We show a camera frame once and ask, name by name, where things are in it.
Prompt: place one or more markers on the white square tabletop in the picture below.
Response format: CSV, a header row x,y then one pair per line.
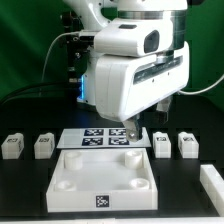
x,y
102,180

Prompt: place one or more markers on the white sheet with tags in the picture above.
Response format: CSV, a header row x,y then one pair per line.
x,y
100,138

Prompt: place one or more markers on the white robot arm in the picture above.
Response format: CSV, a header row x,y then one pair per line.
x,y
95,15

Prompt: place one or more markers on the white obstacle rail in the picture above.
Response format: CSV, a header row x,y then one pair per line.
x,y
213,184

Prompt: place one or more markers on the black camera on mount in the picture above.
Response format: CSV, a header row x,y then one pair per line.
x,y
77,44

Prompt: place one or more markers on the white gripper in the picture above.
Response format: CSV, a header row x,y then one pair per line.
x,y
126,86

